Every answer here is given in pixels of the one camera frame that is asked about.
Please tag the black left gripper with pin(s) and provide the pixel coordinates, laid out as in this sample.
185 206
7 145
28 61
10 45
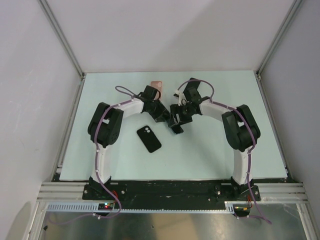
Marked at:
162 110

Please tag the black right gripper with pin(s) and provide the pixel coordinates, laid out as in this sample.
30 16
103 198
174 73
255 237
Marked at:
176 109

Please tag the black phone case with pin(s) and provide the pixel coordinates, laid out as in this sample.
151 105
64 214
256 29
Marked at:
149 139

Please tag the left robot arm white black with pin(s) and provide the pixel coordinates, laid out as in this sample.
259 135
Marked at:
105 126

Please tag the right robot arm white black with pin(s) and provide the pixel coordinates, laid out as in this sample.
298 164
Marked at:
195 97

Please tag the pink phone case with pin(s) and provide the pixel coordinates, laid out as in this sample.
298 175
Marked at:
158 85

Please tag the black smartphone far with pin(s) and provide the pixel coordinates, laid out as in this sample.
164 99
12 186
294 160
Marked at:
193 83

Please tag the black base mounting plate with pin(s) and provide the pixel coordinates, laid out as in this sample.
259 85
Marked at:
169 193

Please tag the left control board with LEDs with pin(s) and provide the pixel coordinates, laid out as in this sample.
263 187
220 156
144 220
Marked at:
105 206

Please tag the right control board with wires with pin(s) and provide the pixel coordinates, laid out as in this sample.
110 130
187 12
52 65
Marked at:
241 211

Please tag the white slotted cable duct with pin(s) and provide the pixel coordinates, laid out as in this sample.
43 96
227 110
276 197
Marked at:
97 207

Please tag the left aluminium frame post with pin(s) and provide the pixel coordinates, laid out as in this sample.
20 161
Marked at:
49 14

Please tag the aluminium frame post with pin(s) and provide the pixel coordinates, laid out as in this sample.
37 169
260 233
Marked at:
49 14
280 34

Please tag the right aluminium frame post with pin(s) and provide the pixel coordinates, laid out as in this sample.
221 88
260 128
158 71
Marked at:
280 34

